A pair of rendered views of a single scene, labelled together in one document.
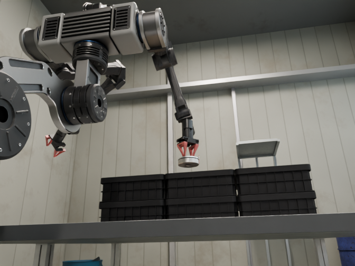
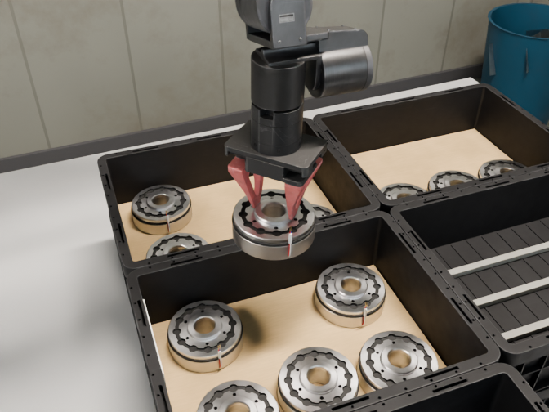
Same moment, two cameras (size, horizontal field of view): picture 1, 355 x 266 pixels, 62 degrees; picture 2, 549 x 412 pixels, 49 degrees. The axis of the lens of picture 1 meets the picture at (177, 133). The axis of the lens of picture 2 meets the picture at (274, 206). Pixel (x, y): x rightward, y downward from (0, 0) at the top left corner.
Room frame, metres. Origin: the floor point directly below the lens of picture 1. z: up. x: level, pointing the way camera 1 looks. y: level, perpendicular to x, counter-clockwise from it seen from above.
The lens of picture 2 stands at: (1.12, -0.54, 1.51)
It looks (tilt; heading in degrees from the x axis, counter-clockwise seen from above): 39 degrees down; 59
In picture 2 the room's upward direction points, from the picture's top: straight up
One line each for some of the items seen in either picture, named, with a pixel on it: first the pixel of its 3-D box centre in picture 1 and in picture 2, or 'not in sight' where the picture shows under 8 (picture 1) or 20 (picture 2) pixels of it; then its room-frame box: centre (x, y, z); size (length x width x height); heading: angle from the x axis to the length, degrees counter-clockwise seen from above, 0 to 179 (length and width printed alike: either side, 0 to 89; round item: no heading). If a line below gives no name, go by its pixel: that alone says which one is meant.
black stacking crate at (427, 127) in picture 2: not in sight; (437, 163); (1.87, 0.09, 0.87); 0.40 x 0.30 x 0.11; 169
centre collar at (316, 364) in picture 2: not in sight; (318, 377); (1.41, -0.18, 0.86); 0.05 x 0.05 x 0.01
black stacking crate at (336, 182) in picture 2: (144, 196); (234, 210); (1.48, 0.17, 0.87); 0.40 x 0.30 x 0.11; 169
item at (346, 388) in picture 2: not in sight; (318, 379); (1.41, -0.18, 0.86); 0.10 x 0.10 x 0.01
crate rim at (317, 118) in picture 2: not in sight; (442, 141); (1.87, 0.09, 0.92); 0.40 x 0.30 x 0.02; 169
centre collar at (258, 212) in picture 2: not in sight; (274, 211); (1.42, -0.05, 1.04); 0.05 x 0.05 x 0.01
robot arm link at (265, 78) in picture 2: (187, 126); (283, 77); (1.43, -0.05, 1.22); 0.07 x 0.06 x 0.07; 170
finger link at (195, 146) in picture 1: (189, 150); (283, 182); (1.43, -0.06, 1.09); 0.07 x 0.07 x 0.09; 34
